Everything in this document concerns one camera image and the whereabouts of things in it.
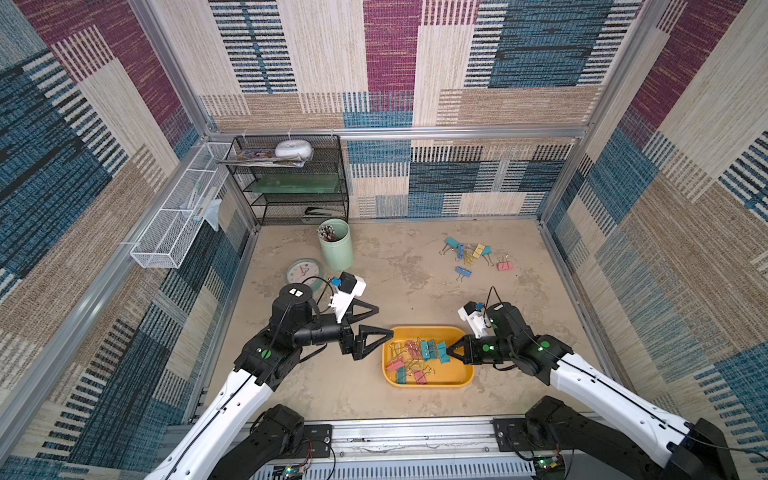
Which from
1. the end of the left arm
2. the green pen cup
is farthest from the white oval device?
the end of the left arm

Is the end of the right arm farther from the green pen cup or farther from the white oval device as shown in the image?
the white oval device

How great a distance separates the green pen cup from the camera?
0.96 m
